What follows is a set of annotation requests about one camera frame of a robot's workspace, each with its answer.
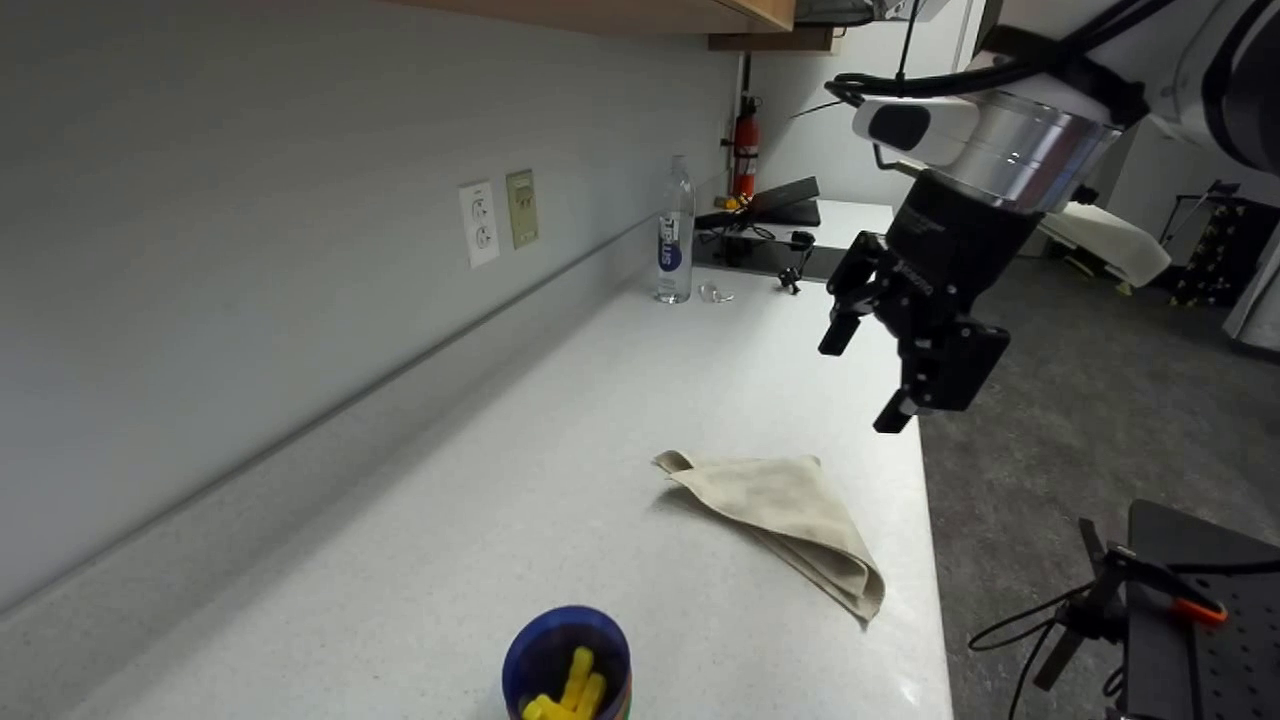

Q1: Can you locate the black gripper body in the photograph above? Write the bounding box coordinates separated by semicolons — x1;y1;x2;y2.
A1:
883;171;1047;332

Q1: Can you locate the white stained towel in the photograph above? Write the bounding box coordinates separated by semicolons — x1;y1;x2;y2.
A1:
650;446;891;633

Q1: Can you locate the small black tripod clamp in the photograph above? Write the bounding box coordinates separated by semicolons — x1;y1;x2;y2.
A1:
769;229;821;299

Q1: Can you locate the black angled stand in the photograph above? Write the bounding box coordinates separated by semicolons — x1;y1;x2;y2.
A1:
693;171;829;272

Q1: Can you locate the white padded bench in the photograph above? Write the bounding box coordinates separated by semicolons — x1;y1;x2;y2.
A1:
1035;197;1175;293

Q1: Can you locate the red fire extinguisher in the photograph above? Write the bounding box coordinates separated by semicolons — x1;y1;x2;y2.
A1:
723;51;769;210

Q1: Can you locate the clear plastic water bottle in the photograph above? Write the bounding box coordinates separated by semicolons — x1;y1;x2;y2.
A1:
650;153;700;308

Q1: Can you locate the black equipment rack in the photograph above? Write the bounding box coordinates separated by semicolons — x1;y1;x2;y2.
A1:
1156;177;1250;308

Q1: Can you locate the black tripod stand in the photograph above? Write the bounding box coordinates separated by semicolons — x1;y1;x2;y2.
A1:
965;516;1238;697

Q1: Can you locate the black perforated table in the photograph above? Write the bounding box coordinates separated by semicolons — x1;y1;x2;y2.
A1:
1119;494;1280;720

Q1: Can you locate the blue plastic cup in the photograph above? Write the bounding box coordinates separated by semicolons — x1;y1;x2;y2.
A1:
501;603;640;720

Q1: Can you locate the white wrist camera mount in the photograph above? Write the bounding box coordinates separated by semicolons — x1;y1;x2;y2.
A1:
849;90;988;171

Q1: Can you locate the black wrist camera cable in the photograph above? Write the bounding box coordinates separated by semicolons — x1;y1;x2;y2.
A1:
821;0;1175;111

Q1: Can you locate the wooden wall cabinet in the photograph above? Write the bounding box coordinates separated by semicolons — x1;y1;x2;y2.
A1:
391;0;806;39

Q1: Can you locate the white wall outlet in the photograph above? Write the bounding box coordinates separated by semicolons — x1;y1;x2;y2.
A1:
456;177;504;272

